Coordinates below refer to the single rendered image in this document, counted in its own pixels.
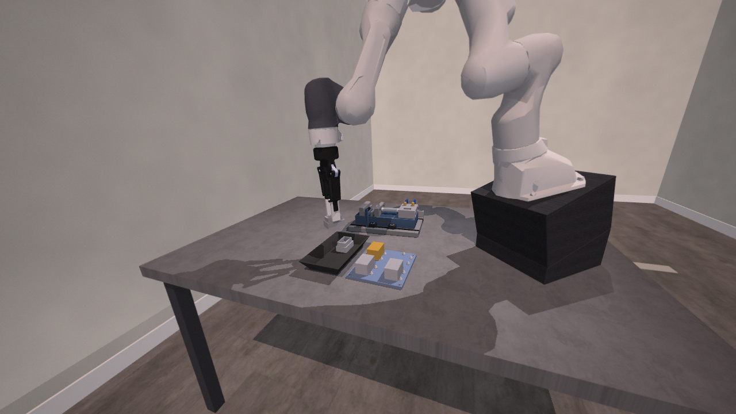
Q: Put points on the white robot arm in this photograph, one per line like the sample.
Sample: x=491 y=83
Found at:
x=524 y=168

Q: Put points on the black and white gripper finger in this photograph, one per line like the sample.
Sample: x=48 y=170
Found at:
x=334 y=191
x=324 y=189

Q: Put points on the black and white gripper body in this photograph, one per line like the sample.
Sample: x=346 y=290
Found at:
x=328 y=155

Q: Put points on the orange-yellow block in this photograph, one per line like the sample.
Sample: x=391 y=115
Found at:
x=376 y=249

